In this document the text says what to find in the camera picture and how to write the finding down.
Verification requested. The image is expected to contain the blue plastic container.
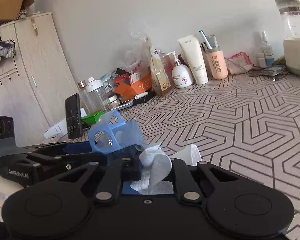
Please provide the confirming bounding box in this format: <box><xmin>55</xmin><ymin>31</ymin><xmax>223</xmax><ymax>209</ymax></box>
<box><xmin>88</xmin><ymin>109</ymin><xmax>174</xmax><ymax>195</ymax></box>

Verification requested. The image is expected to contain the black flat box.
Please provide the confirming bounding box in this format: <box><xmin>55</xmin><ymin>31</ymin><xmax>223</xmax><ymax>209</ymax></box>
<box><xmin>132</xmin><ymin>91</ymin><xmax>155</xmax><ymax>105</ymax></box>

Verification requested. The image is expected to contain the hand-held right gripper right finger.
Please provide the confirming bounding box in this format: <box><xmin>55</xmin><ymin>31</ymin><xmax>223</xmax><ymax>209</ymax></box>
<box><xmin>170</xmin><ymin>158</ymin><xmax>240</xmax><ymax>202</ymax></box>

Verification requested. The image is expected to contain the person's left hand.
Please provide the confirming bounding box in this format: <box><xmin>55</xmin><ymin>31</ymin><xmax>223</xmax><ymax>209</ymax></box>
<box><xmin>0</xmin><ymin>174</ymin><xmax>24</xmax><ymax>215</ymax></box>

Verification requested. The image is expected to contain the white pump bottle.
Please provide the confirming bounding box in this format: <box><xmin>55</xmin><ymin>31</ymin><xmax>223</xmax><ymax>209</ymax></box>
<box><xmin>167</xmin><ymin>51</ymin><xmax>194</xmax><ymax>88</ymax></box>

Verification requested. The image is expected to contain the glass kettle with green handle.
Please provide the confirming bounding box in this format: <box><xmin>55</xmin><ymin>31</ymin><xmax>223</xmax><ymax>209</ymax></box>
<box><xmin>275</xmin><ymin>0</ymin><xmax>300</xmax><ymax>40</ymax></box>

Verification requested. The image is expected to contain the white paper booklet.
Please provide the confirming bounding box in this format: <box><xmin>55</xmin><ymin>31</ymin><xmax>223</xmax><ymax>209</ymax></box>
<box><xmin>44</xmin><ymin>119</ymin><xmax>68</xmax><ymax>139</ymax></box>

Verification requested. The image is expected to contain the blue-tipped white pen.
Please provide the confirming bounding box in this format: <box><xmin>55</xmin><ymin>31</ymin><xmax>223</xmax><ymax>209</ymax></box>
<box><xmin>199</xmin><ymin>30</ymin><xmax>212</xmax><ymax>50</ymax></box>

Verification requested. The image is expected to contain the pink and white cloth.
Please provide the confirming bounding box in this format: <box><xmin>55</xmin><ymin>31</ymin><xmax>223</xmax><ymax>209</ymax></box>
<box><xmin>225</xmin><ymin>52</ymin><xmax>253</xmax><ymax>75</ymax></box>

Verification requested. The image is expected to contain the white and blue device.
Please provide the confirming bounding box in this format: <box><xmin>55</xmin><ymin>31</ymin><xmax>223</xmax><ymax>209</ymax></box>
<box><xmin>112</xmin><ymin>99</ymin><xmax>135</xmax><ymax>109</ymax></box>

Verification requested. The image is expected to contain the clear bottle with white cap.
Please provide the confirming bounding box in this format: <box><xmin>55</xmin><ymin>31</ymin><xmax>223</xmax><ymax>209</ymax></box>
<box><xmin>86</xmin><ymin>80</ymin><xmax>108</xmax><ymax>113</ymax></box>

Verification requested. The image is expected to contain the white paper towel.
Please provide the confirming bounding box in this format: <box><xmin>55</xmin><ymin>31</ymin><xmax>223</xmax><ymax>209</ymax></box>
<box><xmin>130</xmin><ymin>142</ymin><xmax>202</xmax><ymax>195</ymax></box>

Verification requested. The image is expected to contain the pink clear bottle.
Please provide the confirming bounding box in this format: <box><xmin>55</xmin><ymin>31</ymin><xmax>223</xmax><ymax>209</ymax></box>
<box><xmin>159</xmin><ymin>49</ymin><xmax>175</xmax><ymax>80</ymax></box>

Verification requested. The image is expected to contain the clear spray bottle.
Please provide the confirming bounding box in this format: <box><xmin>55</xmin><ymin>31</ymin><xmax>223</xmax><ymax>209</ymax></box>
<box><xmin>261</xmin><ymin>29</ymin><xmax>275</xmax><ymax>67</ymax></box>

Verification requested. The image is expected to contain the tan paper bag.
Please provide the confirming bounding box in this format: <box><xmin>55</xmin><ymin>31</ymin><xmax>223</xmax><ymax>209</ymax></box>
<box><xmin>145</xmin><ymin>36</ymin><xmax>172</xmax><ymax>98</ymax></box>

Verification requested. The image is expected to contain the black hook rack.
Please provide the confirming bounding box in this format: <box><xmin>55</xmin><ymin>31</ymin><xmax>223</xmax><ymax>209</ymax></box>
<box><xmin>0</xmin><ymin>71</ymin><xmax>22</xmax><ymax>90</ymax></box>

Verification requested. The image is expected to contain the pink cup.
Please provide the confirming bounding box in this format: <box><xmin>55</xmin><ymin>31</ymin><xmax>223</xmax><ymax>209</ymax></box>
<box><xmin>205</xmin><ymin>47</ymin><xmax>228</xmax><ymax>80</ymax></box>

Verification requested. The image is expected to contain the clear plastic case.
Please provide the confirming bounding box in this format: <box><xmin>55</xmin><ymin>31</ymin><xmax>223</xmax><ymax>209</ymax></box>
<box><xmin>261</xmin><ymin>65</ymin><xmax>285</xmax><ymax>76</ymax></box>

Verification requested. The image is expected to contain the cream kettle base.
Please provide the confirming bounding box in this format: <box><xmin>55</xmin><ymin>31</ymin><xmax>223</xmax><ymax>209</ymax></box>
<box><xmin>283</xmin><ymin>38</ymin><xmax>300</xmax><ymax>77</ymax></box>

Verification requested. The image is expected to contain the light wooden wardrobe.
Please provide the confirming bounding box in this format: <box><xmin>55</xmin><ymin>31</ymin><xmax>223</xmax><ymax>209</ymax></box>
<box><xmin>0</xmin><ymin>12</ymin><xmax>80</xmax><ymax>147</ymax></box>

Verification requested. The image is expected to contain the orange cardboard box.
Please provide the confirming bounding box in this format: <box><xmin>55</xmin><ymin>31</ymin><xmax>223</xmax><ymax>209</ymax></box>
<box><xmin>114</xmin><ymin>74</ymin><xmax>153</xmax><ymax>100</ymax></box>

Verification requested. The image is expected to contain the green box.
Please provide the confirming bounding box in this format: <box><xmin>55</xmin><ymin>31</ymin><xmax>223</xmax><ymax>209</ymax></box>
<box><xmin>81</xmin><ymin>111</ymin><xmax>105</xmax><ymax>125</ymax></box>

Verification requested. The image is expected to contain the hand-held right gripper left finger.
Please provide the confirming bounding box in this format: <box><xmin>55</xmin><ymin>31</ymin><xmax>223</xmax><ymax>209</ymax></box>
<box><xmin>56</xmin><ymin>158</ymin><xmax>142</xmax><ymax>202</ymax></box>

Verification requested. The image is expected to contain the checkered cloth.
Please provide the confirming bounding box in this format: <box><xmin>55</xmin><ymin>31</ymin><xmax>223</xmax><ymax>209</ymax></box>
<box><xmin>0</xmin><ymin>39</ymin><xmax>17</xmax><ymax>68</ymax></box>

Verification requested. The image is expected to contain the black smartphone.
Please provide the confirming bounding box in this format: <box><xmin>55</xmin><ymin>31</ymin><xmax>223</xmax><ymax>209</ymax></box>
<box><xmin>65</xmin><ymin>93</ymin><xmax>82</xmax><ymax>140</ymax></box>

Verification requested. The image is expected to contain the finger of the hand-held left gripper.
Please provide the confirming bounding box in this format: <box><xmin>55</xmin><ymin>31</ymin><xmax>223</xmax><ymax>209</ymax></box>
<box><xmin>23</xmin><ymin>141</ymin><xmax>93</xmax><ymax>155</ymax></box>
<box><xmin>27</xmin><ymin>152</ymin><xmax>108</xmax><ymax>170</ymax></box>

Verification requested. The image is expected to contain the white squeeze tube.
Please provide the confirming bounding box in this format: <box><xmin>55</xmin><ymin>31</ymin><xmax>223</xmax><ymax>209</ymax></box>
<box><xmin>177</xmin><ymin>35</ymin><xmax>209</xmax><ymax>85</ymax></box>

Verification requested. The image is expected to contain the clear bottle with copper cap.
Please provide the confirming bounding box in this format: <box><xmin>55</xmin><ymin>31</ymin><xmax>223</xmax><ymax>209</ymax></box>
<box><xmin>77</xmin><ymin>80</ymin><xmax>90</xmax><ymax>113</ymax></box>

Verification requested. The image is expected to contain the clear plastic bag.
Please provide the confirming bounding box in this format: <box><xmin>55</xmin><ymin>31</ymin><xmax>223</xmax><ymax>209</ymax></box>
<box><xmin>117</xmin><ymin>27</ymin><xmax>153</xmax><ymax>80</ymax></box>

